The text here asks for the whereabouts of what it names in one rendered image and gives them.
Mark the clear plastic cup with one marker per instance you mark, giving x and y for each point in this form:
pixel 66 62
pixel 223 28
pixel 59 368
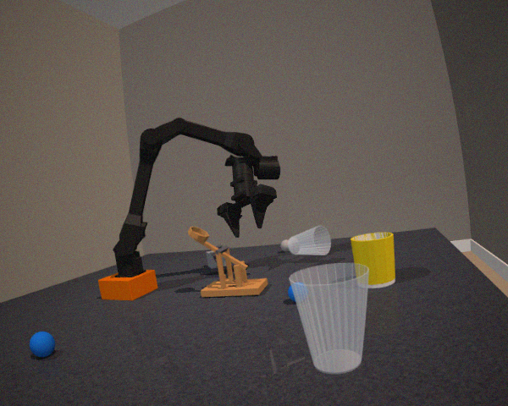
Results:
pixel 315 241
pixel 332 301

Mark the white ball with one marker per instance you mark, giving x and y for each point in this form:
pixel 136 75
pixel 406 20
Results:
pixel 284 245

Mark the blue ball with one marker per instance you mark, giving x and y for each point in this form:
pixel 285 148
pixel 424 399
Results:
pixel 291 294
pixel 42 344

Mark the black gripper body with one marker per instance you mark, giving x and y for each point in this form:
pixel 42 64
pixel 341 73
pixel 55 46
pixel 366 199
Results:
pixel 244 190

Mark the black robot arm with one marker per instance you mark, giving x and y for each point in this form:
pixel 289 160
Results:
pixel 129 262

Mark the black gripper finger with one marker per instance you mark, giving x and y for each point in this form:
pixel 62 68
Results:
pixel 259 206
pixel 233 220

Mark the yellow cup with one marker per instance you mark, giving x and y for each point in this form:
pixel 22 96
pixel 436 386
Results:
pixel 376 251

